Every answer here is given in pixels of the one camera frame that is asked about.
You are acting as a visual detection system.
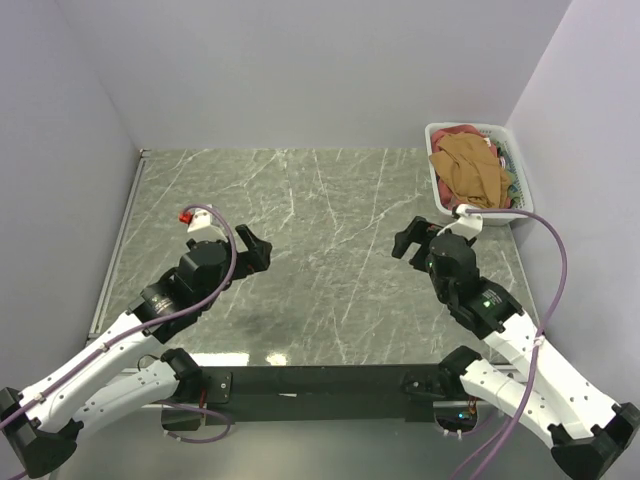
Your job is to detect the tan ribbed tank top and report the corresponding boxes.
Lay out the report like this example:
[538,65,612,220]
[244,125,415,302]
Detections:
[428,132,512,210]

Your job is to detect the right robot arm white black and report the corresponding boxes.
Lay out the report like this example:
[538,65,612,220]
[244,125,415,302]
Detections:
[392,213,639,479]

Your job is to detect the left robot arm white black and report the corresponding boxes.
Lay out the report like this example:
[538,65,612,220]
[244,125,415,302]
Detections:
[1,224,272,479]

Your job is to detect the red tank top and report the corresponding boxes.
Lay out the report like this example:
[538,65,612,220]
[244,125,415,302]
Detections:
[431,124,504,206]

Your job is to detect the green garment in basket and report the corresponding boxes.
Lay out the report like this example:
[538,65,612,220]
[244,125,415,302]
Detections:
[494,141,522,208]

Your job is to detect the white plastic laundry basket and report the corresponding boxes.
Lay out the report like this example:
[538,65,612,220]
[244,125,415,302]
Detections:
[424,122,534,226]

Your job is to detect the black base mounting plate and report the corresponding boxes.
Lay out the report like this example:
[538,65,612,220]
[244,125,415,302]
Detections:
[160,364,494,434]

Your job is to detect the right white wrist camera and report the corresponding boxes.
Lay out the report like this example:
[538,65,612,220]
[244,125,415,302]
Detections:
[438,204,484,241]

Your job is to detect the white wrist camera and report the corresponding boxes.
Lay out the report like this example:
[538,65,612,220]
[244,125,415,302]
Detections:
[179,204,226,242]
[438,204,484,241]

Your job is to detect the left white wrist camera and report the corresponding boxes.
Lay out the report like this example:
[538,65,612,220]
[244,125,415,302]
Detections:
[179,204,226,242]

